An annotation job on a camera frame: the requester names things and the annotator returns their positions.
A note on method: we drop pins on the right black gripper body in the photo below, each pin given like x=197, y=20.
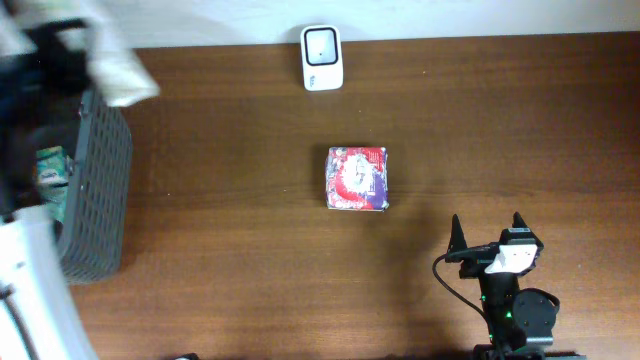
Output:
x=476, y=261

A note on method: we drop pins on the white barcode scanner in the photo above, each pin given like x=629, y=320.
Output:
x=321, y=58

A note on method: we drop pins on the grey plastic mesh basket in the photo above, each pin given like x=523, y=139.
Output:
x=98, y=141

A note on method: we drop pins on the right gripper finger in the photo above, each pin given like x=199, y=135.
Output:
x=457, y=240
x=518, y=221

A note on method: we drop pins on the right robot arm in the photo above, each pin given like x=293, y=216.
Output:
x=519, y=320

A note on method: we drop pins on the red purple tissue pack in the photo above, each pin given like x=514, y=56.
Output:
x=356, y=179

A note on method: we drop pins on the teal wipes packet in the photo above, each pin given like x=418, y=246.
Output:
x=53, y=173

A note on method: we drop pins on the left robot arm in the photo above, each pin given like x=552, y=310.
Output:
x=34, y=294

